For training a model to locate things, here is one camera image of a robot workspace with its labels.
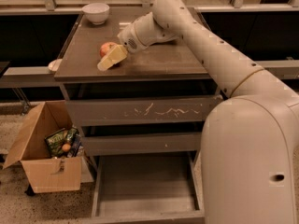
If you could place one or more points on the red apple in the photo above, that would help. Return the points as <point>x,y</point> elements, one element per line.
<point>106,47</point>

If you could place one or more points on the grey drawer cabinet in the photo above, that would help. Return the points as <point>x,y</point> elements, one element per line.
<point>161,71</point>

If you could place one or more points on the grey top drawer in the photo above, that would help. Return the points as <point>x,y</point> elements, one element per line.
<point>141,111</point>

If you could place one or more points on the cardboard box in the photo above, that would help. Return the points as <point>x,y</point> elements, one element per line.
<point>44,173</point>

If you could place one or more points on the grey open bottom drawer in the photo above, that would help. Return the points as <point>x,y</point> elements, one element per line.
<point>147,189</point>

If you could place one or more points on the green snack bag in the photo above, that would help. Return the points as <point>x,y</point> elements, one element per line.
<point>55,142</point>

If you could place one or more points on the small orange fruit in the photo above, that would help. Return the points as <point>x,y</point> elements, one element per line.
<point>66,147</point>

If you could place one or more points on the grey middle drawer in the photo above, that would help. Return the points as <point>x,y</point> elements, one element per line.
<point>140,144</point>

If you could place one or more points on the white bowl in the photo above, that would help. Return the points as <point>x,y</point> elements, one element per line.
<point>96,13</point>

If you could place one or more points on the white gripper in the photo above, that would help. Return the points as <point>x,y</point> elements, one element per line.
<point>129,38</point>

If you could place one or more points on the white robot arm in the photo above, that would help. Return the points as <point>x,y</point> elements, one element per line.
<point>248,141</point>

